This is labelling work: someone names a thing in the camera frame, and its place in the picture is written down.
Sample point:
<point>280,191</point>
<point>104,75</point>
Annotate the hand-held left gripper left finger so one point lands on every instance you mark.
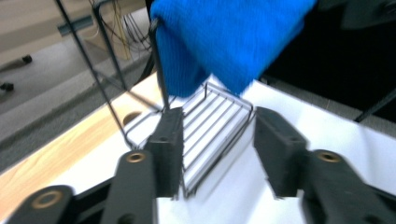
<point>165,155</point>

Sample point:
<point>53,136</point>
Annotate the wooden table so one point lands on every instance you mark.
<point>77,137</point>

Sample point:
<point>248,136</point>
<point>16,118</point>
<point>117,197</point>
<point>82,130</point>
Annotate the office chair base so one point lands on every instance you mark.
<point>15,63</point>

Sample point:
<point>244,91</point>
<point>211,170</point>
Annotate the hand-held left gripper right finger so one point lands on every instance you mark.
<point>280,149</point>

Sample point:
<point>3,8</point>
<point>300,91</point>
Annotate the black frame strut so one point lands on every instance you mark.
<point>378,105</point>

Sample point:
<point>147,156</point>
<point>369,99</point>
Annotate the white table cover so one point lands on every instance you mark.
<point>336,130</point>

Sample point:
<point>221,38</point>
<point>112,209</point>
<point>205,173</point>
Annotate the blue cloth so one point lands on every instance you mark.
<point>230,40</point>

